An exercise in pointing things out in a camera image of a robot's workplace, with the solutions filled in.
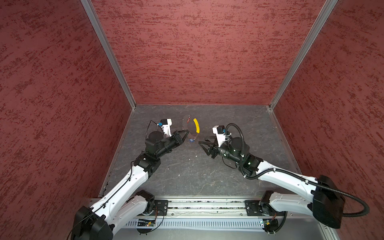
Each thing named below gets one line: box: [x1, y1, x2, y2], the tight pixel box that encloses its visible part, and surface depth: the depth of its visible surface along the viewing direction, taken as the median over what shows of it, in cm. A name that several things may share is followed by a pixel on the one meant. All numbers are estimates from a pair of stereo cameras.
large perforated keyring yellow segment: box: [193, 118, 200, 134], surface depth 78 cm
